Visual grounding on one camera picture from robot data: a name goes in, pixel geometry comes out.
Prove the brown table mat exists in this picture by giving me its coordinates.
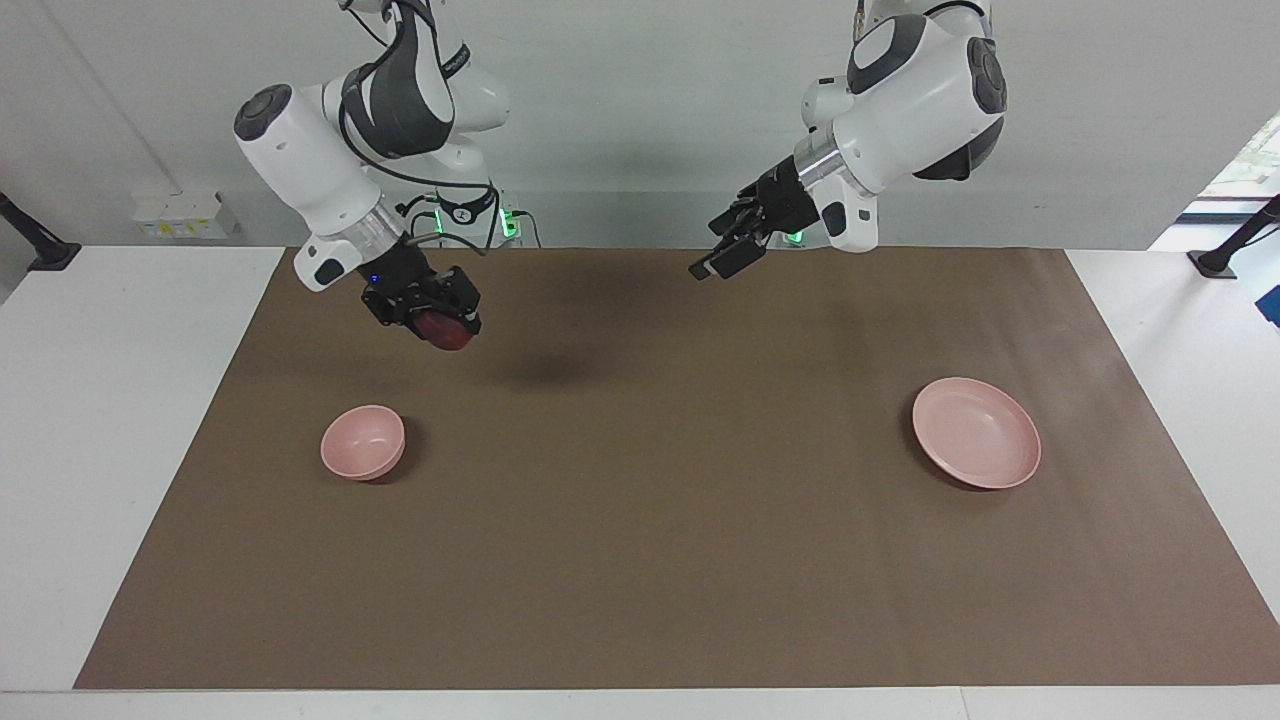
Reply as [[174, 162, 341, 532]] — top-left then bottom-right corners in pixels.
[[75, 247, 1280, 691]]

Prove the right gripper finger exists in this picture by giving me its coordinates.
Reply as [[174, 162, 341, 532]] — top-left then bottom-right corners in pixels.
[[363, 293, 423, 333], [444, 266, 483, 338]]

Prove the black stand foot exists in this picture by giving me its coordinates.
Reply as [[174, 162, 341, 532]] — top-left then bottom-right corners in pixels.
[[1188, 195, 1280, 280], [0, 190, 82, 272]]

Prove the white wall socket box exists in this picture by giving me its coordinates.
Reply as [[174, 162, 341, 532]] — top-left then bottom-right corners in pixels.
[[132, 190, 242, 241]]

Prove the pink bowl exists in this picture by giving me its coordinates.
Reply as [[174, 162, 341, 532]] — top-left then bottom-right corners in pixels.
[[320, 404, 407, 482]]

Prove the pink plate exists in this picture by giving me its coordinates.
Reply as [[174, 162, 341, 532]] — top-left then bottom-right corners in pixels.
[[911, 377, 1042, 491]]

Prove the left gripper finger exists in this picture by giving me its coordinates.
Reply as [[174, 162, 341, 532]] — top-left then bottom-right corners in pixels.
[[688, 236, 768, 283], [708, 196, 763, 241]]

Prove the red apple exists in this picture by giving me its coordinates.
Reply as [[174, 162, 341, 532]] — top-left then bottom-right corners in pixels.
[[415, 308, 477, 353]]

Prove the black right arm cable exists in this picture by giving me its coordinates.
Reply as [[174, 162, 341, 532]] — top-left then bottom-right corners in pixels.
[[338, 0, 501, 257]]

